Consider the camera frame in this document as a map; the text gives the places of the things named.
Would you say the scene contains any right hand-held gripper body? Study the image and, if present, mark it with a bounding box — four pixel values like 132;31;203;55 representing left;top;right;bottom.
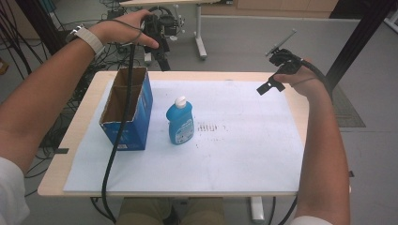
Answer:
265;28;303;77

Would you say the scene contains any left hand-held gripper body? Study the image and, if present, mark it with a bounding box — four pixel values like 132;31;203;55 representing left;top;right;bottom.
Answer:
142;5;186;54

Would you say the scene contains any blue detergent bottle white cap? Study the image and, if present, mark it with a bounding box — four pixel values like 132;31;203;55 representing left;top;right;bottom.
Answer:
165;96;195;146

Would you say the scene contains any blue cardboard box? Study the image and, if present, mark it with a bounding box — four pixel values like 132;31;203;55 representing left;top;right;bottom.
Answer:
99;66;155;152

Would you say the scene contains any person's right hand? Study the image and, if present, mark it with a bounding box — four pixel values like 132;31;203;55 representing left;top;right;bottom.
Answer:
281;57;327;98

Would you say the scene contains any person's left hand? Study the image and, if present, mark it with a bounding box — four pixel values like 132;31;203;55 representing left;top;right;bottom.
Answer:
89;8;161;50

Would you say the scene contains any white-legged background table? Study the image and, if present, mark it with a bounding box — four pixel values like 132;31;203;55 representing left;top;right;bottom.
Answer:
118;0;235;62

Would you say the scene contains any grey electronic device on floor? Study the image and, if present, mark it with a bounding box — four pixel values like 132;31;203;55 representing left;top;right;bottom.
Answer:
105;7;127;21

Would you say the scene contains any beige wristband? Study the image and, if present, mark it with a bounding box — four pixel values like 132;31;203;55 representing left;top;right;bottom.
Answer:
65;24;105;56

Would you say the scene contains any grey floor mat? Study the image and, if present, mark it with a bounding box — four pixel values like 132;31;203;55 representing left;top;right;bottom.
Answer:
330;83;367;128

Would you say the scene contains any white table leg foot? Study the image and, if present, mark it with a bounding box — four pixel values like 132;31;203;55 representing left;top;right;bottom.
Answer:
249;196;266;224

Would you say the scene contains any person's khaki trouser leg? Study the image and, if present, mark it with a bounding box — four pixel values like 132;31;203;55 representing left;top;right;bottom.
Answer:
115;197;174;225
182;197;227;225

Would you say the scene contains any white sleeve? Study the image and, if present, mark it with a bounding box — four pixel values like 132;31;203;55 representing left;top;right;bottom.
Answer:
288;215;333;225
0;156;31;225

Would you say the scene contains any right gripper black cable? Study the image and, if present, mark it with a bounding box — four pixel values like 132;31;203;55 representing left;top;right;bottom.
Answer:
276;58;334;225

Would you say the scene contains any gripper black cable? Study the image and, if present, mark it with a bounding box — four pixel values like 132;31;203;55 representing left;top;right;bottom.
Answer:
100;18;145;225
276;58;334;225

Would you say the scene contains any black metal frame post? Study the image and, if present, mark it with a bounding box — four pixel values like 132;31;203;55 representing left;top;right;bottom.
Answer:
14;0;65;56
324;0;398;92

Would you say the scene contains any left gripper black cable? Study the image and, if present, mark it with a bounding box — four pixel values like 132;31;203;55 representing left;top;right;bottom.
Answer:
100;18;145;225

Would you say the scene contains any tangle of black floor cables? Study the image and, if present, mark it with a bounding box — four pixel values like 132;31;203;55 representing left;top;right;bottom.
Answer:
0;0;148;198

